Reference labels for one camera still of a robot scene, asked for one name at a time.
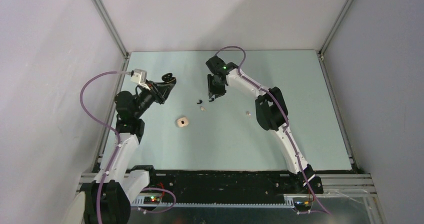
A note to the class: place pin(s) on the right controller board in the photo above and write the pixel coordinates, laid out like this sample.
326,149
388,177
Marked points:
303,206

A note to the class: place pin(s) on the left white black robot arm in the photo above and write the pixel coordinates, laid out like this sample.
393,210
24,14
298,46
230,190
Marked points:
109,196

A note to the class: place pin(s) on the corner aluminium post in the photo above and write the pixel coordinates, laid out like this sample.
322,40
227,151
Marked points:
338,21
109,24

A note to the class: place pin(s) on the controller board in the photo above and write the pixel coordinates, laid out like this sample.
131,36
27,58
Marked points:
152,200
303,206

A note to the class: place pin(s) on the right corner aluminium post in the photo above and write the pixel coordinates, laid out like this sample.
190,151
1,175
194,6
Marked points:
338,21

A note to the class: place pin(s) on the beige earbud charging case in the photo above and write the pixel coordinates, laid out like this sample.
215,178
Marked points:
182,122

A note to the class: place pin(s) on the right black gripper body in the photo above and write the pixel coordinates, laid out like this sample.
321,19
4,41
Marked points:
214,89

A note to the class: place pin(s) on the left controller board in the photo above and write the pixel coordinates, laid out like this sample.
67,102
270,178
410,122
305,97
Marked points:
152,200

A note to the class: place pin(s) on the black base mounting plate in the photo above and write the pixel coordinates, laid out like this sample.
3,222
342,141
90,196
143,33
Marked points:
229,187

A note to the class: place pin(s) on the black earbud charging case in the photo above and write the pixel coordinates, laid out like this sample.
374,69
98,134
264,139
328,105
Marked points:
169,78

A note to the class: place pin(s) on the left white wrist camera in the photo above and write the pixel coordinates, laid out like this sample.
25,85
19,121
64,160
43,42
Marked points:
138,76

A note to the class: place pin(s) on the left corner aluminium post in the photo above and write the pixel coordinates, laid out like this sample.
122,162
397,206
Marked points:
109,24

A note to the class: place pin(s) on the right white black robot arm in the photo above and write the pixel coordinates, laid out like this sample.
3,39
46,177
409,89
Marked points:
270,110

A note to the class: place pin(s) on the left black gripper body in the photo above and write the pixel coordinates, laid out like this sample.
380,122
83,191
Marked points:
154,93

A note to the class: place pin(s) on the grey slotted cable duct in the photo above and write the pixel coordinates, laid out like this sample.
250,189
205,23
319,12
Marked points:
141,202

